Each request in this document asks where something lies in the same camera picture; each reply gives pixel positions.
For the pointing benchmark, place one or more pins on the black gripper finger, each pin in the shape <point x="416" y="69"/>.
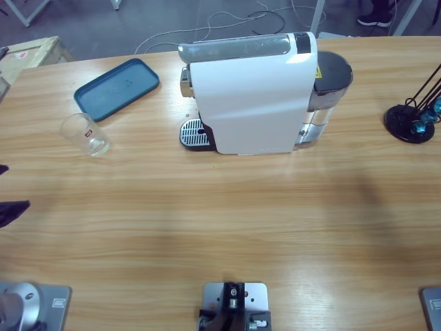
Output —
<point x="2" y="169"/>
<point x="12" y="212"/>

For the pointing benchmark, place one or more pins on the clear drinking glass red logo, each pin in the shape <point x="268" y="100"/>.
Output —
<point x="84" y="138"/>

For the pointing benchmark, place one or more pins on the grey coffee machine lever lid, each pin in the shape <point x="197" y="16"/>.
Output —
<point x="234" y="50"/>

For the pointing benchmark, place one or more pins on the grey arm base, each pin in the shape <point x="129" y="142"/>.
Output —
<point x="56" y="303"/>
<point x="432" y="307"/>

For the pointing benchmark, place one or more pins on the white capsule coffee machine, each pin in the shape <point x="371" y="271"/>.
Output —
<point x="251" y="103"/>

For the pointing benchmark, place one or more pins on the wooden crate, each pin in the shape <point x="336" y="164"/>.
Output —
<point x="38" y="51"/>

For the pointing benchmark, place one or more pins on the blue rectangular plastic tray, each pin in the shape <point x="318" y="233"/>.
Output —
<point x="117" y="89"/>

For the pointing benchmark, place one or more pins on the silver slotted drip tray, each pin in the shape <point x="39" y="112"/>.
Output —
<point x="191" y="134"/>

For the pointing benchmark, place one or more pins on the black object at right edge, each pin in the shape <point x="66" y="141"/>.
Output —
<point x="256" y="293"/>

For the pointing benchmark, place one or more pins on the black capsule holder with rods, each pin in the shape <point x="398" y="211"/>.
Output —
<point x="396" y="119"/>

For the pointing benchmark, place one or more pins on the black sneaker white sole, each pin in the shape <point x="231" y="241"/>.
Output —
<point x="375" y="20"/>

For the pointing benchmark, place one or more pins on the dark trouser leg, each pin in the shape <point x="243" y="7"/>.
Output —
<point x="380" y="7"/>

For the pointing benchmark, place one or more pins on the white slanted leg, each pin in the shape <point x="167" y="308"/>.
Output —
<point x="406" y="19"/>

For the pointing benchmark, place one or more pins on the white metal frame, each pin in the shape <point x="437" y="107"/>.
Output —
<point x="24" y="19"/>

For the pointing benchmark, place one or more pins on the small white frame foot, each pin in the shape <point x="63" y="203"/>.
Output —
<point x="116" y="4"/>

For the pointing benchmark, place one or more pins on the white upright post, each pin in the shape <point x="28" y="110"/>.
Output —
<point x="317" y="15"/>

